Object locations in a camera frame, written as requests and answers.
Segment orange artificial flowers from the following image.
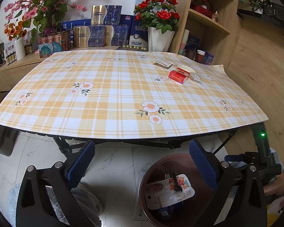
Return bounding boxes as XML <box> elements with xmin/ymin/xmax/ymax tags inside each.
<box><xmin>4</xmin><ymin>21</ymin><xmax>27</xmax><ymax>41</ymax></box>

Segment red cigarette pack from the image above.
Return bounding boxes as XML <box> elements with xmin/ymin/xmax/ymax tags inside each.
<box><xmin>168</xmin><ymin>67</ymin><xmax>190</xmax><ymax>84</ymax></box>

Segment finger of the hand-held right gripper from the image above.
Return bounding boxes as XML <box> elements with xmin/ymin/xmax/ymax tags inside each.
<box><xmin>224</xmin><ymin>154</ymin><xmax>247</xmax><ymax>163</ymax></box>

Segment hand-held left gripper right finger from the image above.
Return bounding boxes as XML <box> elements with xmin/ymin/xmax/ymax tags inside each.
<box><xmin>189</xmin><ymin>139</ymin><xmax>268</xmax><ymax>227</ymax></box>

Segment person's right forearm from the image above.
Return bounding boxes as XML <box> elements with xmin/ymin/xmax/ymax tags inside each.
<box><xmin>266</xmin><ymin>147</ymin><xmax>284</xmax><ymax>227</ymax></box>

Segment stack of pastel cups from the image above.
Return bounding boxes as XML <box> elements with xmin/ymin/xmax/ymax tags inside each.
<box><xmin>178</xmin><ymin>29</ymin><xmax>190</xmax><ymax>55</ymax></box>

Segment blue and purple box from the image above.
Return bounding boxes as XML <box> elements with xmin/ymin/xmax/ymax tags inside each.
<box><xmin>202</xmin><ymin>51</ymin><xmax>215</xmax><ymax>65</ymax></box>

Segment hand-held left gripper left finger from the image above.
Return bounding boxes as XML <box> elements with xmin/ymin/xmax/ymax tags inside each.
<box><xmin>15</xmin><ymin>140</ymin><xmax>96</xmax><ymax>227</ymax></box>

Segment pink blossom bouquet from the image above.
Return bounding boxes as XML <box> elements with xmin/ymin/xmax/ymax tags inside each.
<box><xmin>3</xmin><ymin>0</ymin><xmax>88</xmax><ymax>43</ymax></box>

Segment translucent white plastic lid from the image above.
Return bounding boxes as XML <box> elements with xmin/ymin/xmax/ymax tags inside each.
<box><xmin>177</xmin><ymin>65</ymin><xmax>196</xmax><ymax>74</ymax></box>

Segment patterned tin planter box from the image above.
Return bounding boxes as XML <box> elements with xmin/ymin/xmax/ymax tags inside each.
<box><xmin>37</xmin><ymin>31</ymin><xmax>71</xmax><ymax>59</ymax></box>

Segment pale pink rose plant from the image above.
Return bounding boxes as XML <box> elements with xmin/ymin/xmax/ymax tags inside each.
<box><xmin>247</xmin><ymin>0</ymin><xmax>272</xmax><ymax>14</ymax></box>

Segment row of small brown bottles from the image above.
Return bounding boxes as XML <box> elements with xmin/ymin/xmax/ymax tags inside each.
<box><xmin>5</xmin><ymin>52</ymin><xmax>17</xmax><ymax>65</ymax></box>

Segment clear floral blister pack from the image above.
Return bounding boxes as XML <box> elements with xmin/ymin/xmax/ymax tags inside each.
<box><xmin>145</xmin><ymin>173</ymin><xmax>195</xmax><ymax>210</ymax></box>

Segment white faceted flower pot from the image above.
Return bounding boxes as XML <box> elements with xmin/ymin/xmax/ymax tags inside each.
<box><xmin>147</xmin><ymin>27</ymin><xmax>176</xmax><ymax>53</ymax></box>

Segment dark blue box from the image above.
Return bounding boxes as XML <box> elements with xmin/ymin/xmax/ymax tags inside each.
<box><xmin>120</xmin><ymin>14</ymin><xmax>134</xmax><ymax>28</ymax></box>

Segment black plastic fork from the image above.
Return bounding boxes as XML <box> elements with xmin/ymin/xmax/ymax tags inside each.
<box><xmin>171</xmin><ymin>172</ymin><xmax>183</xmax><ymax>193</ymax></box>

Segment blue shelf box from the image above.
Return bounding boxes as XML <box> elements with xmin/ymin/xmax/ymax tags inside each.
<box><xmin>187</xmin><ymin>37</ymin><xmax>201</xmax><ymax>53</ymax></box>

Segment person's right hand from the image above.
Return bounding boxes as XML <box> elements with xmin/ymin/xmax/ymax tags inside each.
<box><xmin>263</xmin><ymin>173</ymin><xmax>284</xmax><ymax>197</ymax></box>

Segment person's fuzzy grey leg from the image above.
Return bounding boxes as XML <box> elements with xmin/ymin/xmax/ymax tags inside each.
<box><xmin>70</xmin><ymin>184</ymin><xmax>103</xmax><ymax>227</ymax></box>

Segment white ribbed vase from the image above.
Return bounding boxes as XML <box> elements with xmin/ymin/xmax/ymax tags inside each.
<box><xmin>14</xmin><ymin>38</ymin><xmax>26</xmax><ymax>61</ymax></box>

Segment long blue box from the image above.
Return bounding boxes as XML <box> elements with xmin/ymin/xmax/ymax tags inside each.
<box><xmin>61</xmin><ymin>19</ymin><xmax>93</xmax><ymax>39</ymax></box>

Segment red rose plant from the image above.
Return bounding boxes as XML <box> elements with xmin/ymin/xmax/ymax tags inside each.
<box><xmin>133</xmin><ymin>0</ymin><xmax>180</xmax><ymax>35</ymax></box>

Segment black wall shelf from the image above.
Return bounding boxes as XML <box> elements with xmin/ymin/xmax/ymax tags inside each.
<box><xmin>237</xmin><ymin>1</ymin><xmax>284</xmax><ymax>29</ymax></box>

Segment white and green label box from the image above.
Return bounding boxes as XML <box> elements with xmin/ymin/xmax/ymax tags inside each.
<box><xmin>4</xmin><ymin>39</ymin><xmax>33</xmax><ymax>55</ymax></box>

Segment clear plastic wrapper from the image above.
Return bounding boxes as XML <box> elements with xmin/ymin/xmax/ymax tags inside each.
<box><xmin>190</xmin><ymin>72</ymin><xmax>203</xmax><ymax>85</ymax></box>

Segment black plastic crate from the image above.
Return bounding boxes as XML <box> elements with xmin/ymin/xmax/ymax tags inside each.
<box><xmin>0</xmin><ymin>122</ymin><xmax>21</xmax><ymax>157</ymax></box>

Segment white flat packet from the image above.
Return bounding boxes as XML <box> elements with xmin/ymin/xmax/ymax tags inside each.
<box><xmin>154</xmin><ymin>60</ymin><xmax>174</xmax><ymax>70</ymax></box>

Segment red basket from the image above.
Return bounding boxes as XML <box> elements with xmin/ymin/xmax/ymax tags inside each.
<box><xmin>190</xmin><ymin>0</ymin><xmax>214</xmax><ymax>17</ymax></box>

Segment dark red round bin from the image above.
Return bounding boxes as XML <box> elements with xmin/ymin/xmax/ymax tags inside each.
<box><xmin>139</xmin><ymin>154</ymin><xmax>228</xmax><ymax>227</ymax></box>

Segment blue box with round emblem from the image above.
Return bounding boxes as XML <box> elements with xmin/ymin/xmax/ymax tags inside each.
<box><xmin>128</xmin><ymin>20</ymin><xmax>150</xmax><ymax>49</ymax></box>

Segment red cup with white rim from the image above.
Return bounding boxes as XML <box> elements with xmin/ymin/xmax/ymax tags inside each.
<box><xmin>195</xmin><ymin>50</ymin><xmax>205</xmax><ymax>63</ymax></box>

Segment black folding table frame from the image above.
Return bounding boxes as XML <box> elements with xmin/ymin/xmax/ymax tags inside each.
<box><xmin>44</xmin><ymin>122</ymin><xmax>237</xmax><ymax>158</ymax></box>

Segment wooden shelf unit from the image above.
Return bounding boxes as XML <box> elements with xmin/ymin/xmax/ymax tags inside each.
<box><xmin>169</xmin><ymin>0</ymin><xmax>242</xmax><ymax>65</ymax></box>

